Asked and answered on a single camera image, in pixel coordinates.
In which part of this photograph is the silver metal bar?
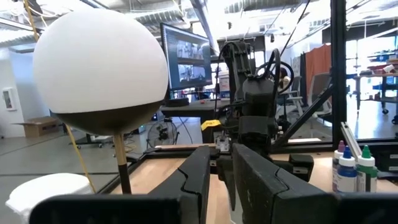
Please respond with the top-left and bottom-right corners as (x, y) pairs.
(340, 121), (363, 162)

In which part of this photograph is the white wall box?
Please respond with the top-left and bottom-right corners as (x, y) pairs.
(2, 87), (17, 111)

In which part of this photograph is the person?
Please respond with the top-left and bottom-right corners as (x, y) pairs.
(278, 67), (293, 94)

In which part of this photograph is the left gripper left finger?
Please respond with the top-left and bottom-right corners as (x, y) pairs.
(29, 145), (211, 224)

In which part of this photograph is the blue-capped food coloring bottle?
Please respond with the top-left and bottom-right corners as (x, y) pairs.
(336, 145), (358, 194)

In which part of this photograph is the rolling stand base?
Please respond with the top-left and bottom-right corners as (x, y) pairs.
(70, 133), (109, 149)

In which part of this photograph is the lit computer monitor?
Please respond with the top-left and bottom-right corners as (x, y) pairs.
(160, 22), (214, 93)

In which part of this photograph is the cardboard box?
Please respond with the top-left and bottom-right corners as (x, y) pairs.
(12, 116), (62, 138)

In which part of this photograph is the orange partition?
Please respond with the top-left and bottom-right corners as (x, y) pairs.
(305, 43), (332, 94)

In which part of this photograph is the yellow cable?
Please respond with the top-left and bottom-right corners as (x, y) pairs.
(23, 0), (96, 194)

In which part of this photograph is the white lidded bucket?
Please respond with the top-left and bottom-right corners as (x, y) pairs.
(5, 172), (95, 224)

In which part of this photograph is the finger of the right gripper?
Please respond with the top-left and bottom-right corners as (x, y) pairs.
(226, 156), (234, 211)
(216, 156), (233, 211)

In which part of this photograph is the black floor fan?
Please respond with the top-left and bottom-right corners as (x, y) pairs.
(146, 119), (180, 149)

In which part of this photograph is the dark desk top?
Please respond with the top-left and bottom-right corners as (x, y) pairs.
(160, 98), (231, 125)

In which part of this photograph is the white globe table lamp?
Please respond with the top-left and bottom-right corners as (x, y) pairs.
(32, 8), (169, 195)

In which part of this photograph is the shelf cart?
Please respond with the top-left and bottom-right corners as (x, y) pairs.
(353, 52), (398, 125)

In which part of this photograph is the green-capped food coloring bottle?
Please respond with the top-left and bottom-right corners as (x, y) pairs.
(356, 144), (379, 193)

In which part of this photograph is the grey office chair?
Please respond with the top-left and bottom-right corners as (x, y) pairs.
(307, 73), (333, 118)
(290, 76), (304, 116)

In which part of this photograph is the yellow cable tag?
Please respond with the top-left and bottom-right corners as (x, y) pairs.
(200, 119), (222, 131)

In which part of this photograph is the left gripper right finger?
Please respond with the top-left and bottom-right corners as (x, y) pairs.
(233, 143), (398, 224)

